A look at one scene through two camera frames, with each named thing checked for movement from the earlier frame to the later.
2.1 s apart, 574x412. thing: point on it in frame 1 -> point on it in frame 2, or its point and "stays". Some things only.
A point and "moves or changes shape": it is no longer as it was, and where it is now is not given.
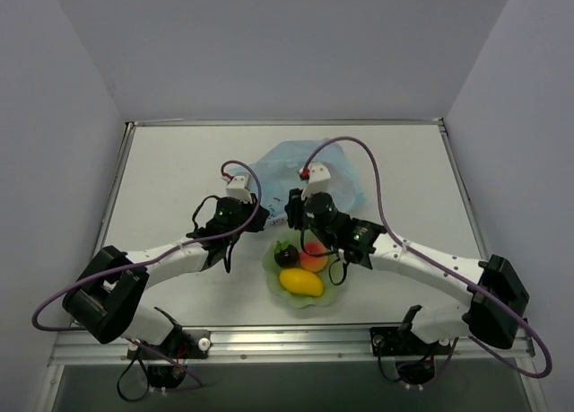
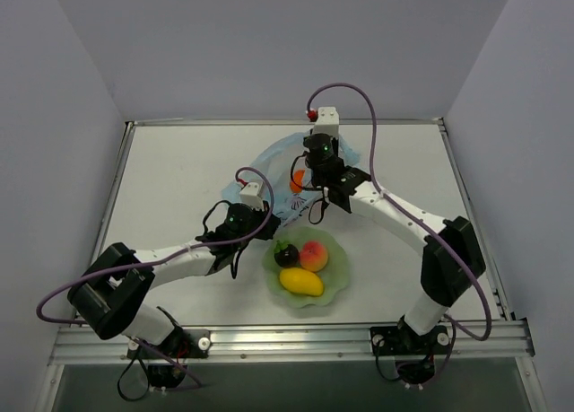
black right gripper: [293, 208] -> [315, 142]
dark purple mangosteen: [285, 254] stays
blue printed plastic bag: [281, 170] moves or changes shape
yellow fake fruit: [301, 282] stays
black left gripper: [256, 217] -> [267, 221]
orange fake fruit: [314, 263] stays
